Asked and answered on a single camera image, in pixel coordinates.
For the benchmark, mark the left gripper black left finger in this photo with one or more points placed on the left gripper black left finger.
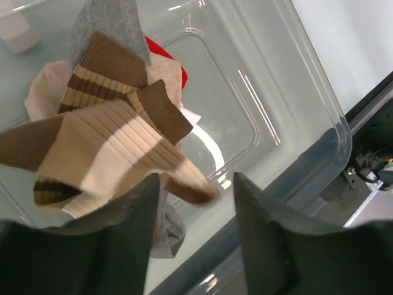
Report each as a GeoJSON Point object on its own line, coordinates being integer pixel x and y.
{"type": "Point", "coordinates": [106, 252]}

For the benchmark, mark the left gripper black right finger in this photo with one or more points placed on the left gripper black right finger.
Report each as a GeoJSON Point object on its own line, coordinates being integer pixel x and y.
{"type": "Point", "coordinates": [287, 252]}

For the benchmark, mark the brown striped sock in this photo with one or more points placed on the brown striped sock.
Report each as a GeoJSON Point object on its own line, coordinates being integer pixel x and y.
{"type": "Point", "coordinates": [99, 153]}
{"type": "Point", "coordinates": [106, 72]}

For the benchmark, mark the beige red reindeer sock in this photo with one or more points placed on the beige red reindeer sock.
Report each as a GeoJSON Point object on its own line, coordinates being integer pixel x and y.
{"type": "Point", "coordinates": [47, 90]}

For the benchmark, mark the clear plastic bin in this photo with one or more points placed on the clear plastic bin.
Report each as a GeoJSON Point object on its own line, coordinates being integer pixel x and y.
{"type": "Point", "coordinates": [266, 107]}

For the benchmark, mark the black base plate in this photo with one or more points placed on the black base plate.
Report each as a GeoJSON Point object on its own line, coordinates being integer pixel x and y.
{"type": "Point", "coordinates": [363, 190]}

